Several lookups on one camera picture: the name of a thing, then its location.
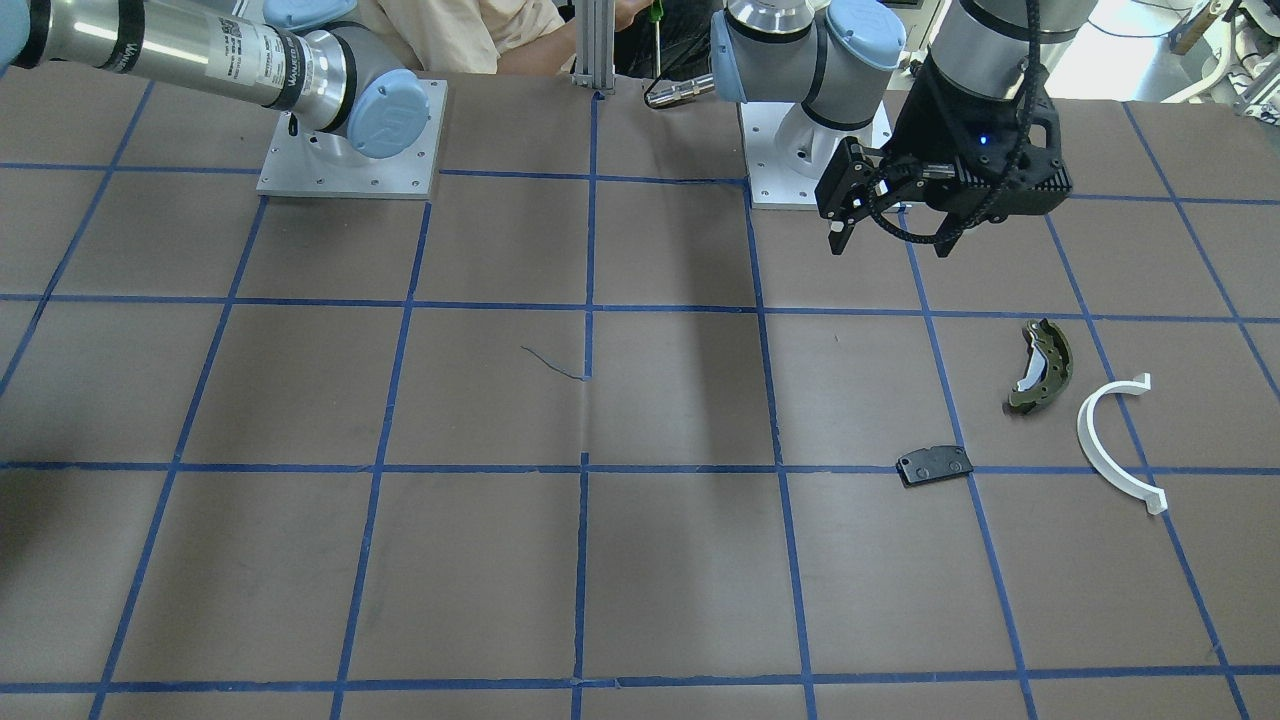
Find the white curved plastic bracket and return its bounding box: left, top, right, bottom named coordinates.
left=1076, top=372, right=1169, bottom=516

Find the green-handled grabber stick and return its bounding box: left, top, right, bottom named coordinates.
left=644, top=1, right=723, bottom=110

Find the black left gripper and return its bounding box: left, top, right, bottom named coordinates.
left=815, top=58, right=1073, bottom=256

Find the seated person in beige shirt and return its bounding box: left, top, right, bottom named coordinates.
left=355, top=0, right=652, bottom=76

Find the aluminium frame post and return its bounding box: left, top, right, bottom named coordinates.
left=570, top=0, right=616, bottom=96

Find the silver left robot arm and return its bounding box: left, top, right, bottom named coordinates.
left=710, top=1, right=1094, bottom=258

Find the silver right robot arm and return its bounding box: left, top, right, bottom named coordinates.
left=3, top=1, right=431, bottom=159

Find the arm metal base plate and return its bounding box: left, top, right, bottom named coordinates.
left=739, top=102, right=891, bottom=211
left=256, top=78, right=451, bottom=200

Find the black brake pad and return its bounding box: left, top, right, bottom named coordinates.
left=895, top=445, right=974, bottom=488

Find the loose blue tape thread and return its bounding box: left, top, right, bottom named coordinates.
left=521, top=345, right=589, bottom=382

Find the green brake shoe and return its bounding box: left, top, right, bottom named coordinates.
left=1005, top=318, right=1074, bottom=415

